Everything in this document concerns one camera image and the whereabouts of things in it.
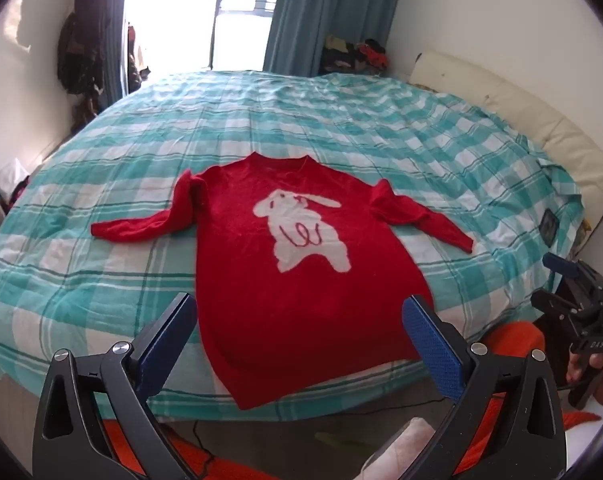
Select dark hanging clothes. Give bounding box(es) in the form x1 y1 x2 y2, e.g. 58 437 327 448
56 0 109 127

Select white bag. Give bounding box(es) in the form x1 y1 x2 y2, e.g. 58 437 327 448
0 159 30 192

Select orange garment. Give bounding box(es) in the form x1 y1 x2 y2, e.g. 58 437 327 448
104 321 602 480

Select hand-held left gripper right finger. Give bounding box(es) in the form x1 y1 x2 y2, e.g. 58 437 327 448
401 294 568 480

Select bed with teal checked sheet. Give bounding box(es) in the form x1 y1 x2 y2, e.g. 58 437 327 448
0 69 585 423

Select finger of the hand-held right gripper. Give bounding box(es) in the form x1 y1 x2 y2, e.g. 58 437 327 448
542 252 581 279
530 291 573 320

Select white cloth roll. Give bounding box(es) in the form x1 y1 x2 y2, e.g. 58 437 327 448
360 416 448 480

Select window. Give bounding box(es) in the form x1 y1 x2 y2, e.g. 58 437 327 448
126 0 288 72

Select red sweater with white animal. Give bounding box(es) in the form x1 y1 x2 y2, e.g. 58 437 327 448
90 152 475 411

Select pile of mixed clothes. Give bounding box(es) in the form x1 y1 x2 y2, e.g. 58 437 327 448
319 34 389 77

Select blue curtain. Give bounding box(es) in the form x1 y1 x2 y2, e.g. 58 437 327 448
262 0 407 78
100 0 135 100

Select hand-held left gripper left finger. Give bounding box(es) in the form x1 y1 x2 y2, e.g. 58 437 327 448
31 291 217 480

